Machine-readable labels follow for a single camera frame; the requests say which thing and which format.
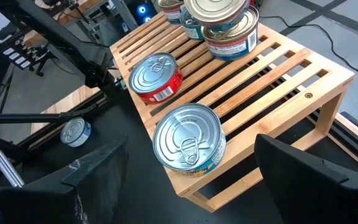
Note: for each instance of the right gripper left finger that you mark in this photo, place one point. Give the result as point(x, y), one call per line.
point(42, 205)

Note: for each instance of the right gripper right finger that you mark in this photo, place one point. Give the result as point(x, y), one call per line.
point(315, 199)

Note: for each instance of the blue seafood can silver lid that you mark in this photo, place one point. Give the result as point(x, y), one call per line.
point(188, 137)

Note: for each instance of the red seafood can silver lid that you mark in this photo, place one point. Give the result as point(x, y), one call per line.
point(154, 74)

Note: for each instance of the Wild Planet can gold lid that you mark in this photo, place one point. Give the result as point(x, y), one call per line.
point(172, 14)
point(216, 9)
point(232, 48)

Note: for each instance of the teal seafood can silver lid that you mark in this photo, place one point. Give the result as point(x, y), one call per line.
point(193, 31)

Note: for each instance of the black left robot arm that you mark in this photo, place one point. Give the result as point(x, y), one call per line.
point(67, 43)

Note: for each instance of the silver-lidded seafood can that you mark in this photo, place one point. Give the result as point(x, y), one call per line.
point(75, 130)

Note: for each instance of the wooden slatted shelf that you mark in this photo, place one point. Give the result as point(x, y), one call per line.
point(291, 109)

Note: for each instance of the black panel white labels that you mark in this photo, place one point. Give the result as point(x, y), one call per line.
point(14, 56)

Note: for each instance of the red black portable device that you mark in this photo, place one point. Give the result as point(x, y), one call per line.
point(254, 2)

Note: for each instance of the PC tower blue fans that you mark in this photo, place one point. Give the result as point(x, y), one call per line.
point(141, 10)

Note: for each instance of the silver aluminium bracket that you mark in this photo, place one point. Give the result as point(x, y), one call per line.
point(6, 169)

